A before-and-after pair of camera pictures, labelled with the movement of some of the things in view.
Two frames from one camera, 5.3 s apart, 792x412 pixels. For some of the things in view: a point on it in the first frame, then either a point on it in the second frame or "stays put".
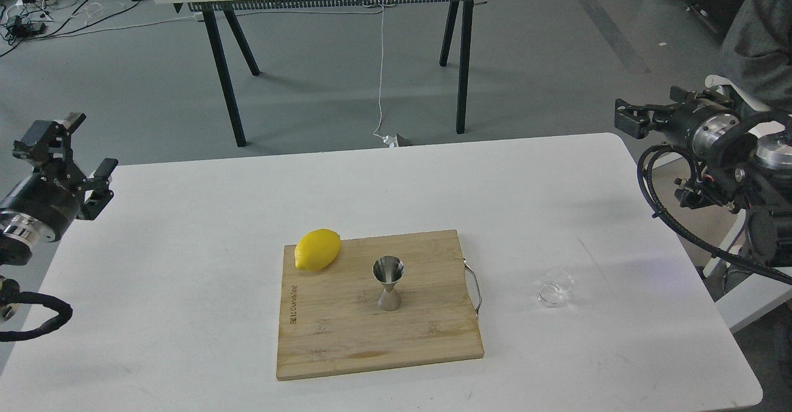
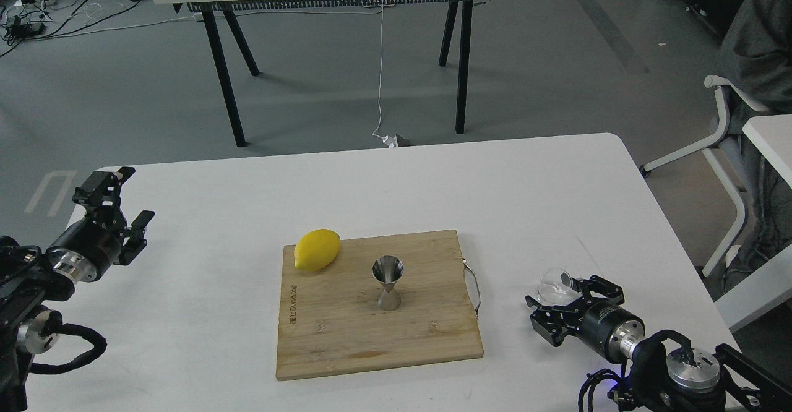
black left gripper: (44, 206) → (86, 249)
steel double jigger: (389, 270) stays put
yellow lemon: (317, 250) stays put
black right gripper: (710, 126) → (611, 329)
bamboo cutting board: (330, 322) stays put
